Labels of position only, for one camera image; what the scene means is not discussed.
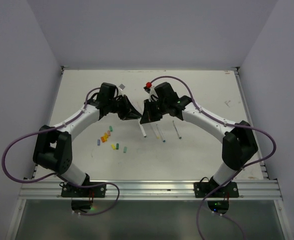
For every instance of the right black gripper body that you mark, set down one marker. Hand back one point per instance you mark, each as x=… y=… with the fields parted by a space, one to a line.
x=162 y=109

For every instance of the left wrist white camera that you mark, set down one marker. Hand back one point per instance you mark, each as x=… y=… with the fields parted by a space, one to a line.
x=121 y=88

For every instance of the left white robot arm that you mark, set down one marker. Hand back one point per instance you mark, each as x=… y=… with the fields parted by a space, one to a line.
x=53 y=150

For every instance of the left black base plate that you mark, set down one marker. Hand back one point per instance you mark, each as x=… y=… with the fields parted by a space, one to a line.
x=84 y=190

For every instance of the aluminium front rail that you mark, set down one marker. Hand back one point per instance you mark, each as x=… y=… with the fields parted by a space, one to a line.
x=154 y=190

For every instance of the mint cap marker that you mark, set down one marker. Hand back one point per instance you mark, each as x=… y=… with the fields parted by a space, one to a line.
x=177 y=131

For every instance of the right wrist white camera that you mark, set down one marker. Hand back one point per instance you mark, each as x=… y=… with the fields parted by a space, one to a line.
x=150 y=89

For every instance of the small yellow cap marker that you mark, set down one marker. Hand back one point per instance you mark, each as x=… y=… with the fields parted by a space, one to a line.
x=154 y=130

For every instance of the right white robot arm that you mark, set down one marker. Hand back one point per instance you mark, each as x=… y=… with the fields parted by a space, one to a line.
x=237 y=139

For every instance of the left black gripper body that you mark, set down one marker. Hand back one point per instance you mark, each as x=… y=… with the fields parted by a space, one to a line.
x=113 y=105

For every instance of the wrist white camera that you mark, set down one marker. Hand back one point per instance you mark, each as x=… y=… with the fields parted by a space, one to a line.
x=121 y=88
x=150 y=89

